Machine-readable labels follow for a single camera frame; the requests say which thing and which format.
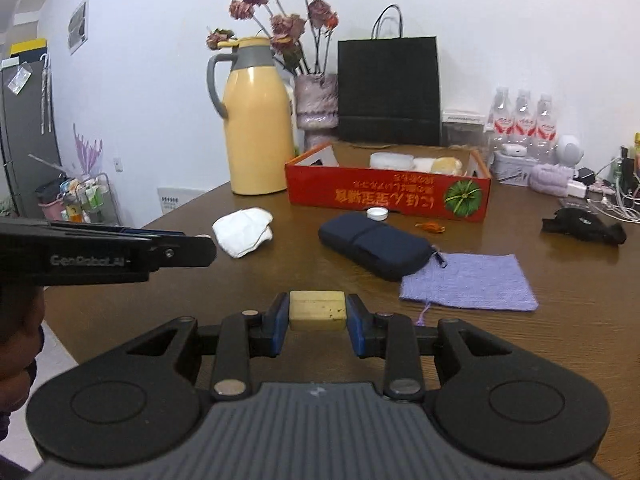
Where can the purple flower wall sticker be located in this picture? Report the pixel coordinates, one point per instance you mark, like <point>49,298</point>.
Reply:
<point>87,152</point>

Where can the white packet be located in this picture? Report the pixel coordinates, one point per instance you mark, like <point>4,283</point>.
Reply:
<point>392,161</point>

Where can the black paper bag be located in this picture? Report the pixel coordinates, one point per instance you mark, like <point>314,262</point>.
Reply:
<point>387,90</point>

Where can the white round device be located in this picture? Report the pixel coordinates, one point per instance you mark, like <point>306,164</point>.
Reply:
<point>570,150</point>

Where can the white tin box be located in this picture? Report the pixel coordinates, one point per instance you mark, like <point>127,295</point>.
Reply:
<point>512,167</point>

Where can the white bottle cap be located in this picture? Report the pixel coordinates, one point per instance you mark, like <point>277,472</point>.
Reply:
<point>377,214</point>

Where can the white plush toy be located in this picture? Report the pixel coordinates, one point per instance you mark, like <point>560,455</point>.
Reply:
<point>423,165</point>

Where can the flat white box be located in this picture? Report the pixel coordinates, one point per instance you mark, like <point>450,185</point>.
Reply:
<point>462,116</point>

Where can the white wall socket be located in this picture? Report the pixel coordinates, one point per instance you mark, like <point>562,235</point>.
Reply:
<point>118,164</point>

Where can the grey refrigerator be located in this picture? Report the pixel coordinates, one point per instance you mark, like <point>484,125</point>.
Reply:
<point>25,135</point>

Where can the pale yellow block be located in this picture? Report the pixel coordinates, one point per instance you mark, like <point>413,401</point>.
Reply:
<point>317,310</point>

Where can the white charger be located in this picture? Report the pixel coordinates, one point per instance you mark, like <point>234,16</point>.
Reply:
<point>578,190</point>

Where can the grey wall picture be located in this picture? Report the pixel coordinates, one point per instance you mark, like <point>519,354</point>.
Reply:
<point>78,25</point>

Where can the bouquet of dried roses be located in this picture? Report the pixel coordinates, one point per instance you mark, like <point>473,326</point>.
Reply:
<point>287,25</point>

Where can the person's left hand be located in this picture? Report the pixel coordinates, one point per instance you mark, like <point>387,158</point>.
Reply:
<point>20,340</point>

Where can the white cloth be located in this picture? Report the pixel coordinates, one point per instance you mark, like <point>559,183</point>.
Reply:
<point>240,232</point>

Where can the navy zip pouch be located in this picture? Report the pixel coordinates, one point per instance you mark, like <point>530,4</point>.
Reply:
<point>375,245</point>

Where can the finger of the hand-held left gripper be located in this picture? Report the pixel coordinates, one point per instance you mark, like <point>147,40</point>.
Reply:
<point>185,252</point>
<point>150,232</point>

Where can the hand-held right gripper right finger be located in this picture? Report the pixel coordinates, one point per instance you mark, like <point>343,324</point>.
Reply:
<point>356,330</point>

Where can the purple textured vase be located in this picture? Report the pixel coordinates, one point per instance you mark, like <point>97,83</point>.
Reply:
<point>315,105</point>

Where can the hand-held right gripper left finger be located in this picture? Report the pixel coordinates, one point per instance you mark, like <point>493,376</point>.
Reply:
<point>281,327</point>

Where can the hanging clear strip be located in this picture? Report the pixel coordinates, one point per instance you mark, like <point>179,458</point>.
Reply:
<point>46,95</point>

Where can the clear plastic jar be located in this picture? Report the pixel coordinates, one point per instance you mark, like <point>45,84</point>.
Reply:
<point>462,136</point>

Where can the yellow thermos jug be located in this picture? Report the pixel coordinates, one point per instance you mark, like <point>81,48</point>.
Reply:
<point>257,130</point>

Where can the dark green bottle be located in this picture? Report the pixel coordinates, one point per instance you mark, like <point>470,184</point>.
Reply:
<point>627,165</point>

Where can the white vented appliance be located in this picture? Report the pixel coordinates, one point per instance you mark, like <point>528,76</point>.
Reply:
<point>175,202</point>

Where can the clear plastic bag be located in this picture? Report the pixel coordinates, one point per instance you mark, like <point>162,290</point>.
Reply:
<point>20,80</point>

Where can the clear water bottle red label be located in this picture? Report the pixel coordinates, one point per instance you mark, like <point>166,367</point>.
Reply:
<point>501,125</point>
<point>546,130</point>
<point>524,127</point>

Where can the small orange object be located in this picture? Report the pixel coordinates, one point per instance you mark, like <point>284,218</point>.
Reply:
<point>431,227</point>

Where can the yellow plush toy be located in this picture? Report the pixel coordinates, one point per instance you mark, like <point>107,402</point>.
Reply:
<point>447,166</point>

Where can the pink bucket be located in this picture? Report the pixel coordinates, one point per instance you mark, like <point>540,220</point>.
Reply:
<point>49,202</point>

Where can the yellow box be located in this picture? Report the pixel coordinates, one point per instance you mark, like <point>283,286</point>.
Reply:
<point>27,47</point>

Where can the black power adapter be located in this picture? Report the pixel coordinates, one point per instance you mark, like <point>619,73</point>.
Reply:
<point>586,176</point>

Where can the orange cardboard box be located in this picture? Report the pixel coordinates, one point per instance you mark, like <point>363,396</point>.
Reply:
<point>380,195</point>

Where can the purple fluffy cloth roll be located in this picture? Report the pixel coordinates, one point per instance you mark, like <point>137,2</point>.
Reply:
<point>550,181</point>

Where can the white earbuds case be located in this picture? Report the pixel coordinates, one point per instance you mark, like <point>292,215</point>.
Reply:
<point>515,149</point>

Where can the purple knitted cloth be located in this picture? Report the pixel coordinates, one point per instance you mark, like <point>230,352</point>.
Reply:
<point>470,282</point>

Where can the metal storage trolley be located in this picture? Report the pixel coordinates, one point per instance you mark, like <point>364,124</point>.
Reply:
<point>92,200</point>

